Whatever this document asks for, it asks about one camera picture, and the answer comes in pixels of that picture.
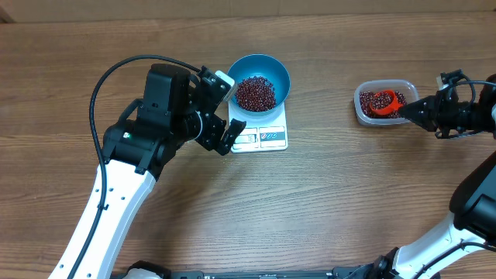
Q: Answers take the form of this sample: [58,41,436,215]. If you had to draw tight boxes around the red measuring scoop blue handle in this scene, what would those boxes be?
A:
[369,90,403,116]

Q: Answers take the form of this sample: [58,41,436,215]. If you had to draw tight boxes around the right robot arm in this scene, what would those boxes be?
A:
[362,70,495,278]

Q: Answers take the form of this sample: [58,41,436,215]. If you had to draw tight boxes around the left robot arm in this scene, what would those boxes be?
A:
[50,64,246,278]

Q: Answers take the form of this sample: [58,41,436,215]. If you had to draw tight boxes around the white digital kitchen scale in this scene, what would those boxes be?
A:
[229,102,289,153]

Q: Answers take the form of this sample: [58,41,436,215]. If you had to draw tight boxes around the red beans in bowl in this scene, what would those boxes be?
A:
[235,76,276,112]

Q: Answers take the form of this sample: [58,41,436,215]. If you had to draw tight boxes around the blue bowl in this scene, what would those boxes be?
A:
[228,54,291,111]

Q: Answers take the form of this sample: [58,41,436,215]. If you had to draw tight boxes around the red adzuki beans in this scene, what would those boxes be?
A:
[359,91,408,119]

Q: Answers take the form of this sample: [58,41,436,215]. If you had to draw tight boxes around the clear plastic food container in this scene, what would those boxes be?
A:
[353,79,419,126]

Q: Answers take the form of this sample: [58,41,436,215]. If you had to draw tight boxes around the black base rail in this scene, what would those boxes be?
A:
[112,261,441,279]

